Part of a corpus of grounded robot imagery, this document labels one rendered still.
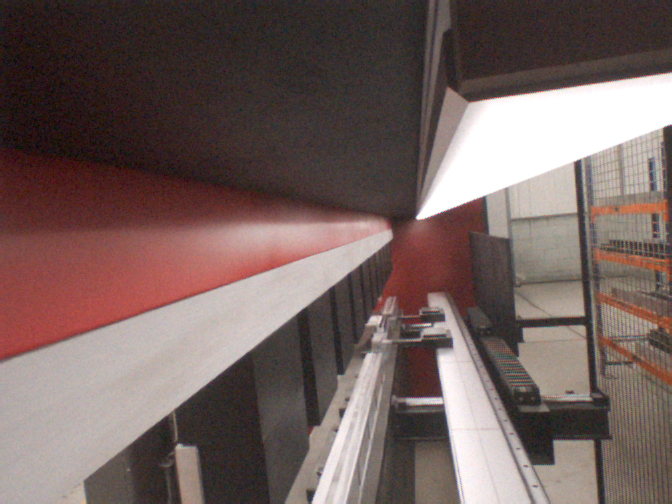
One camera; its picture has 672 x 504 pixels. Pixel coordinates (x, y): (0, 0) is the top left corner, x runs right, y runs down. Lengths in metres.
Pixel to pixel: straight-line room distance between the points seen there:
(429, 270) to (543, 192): 6.57
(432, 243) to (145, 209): 2.65
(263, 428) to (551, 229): 9.02
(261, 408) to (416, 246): 2.50
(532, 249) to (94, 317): 9.11
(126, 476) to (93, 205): 1.95
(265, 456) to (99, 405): 0.23
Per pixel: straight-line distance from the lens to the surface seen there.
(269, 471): 0.45
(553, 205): 9.32
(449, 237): 2.87
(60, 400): 0.22
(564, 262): 9.44
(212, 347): 0.33
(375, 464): 1.15
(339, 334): 0.80
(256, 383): 0.41
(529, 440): 1.18
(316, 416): 0.63
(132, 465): 2.13
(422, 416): 1.51
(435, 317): 2.00
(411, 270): 2.87
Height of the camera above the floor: 1.44
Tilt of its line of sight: 3 degrees down
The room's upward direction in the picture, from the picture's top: 6 degrees counter-clockwise
